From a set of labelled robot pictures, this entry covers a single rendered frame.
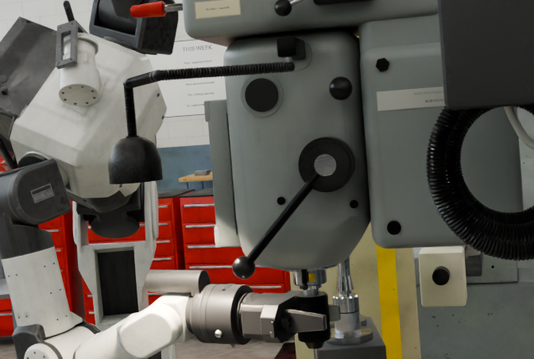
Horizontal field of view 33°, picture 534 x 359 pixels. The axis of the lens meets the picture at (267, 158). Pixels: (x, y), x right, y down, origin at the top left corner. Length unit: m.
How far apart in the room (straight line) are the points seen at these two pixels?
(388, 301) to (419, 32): 1.98
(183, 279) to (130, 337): 0.12
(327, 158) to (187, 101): 9.53
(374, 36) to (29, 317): 0.76
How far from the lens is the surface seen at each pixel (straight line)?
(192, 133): 10.63
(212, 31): 1.17
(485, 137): 1.13
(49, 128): 1.59
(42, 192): 1.54
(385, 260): 3.01
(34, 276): 1.54
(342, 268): 1.62
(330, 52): 1.16
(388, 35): 1.14
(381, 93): 1.13
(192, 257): 6.09
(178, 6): 1.40
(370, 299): 3.05
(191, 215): 6.04
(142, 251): 1.90
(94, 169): 1.58
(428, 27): 1.14
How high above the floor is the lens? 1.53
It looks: 3 degrees down
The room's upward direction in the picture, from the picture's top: 4 degrees counter-clockwise
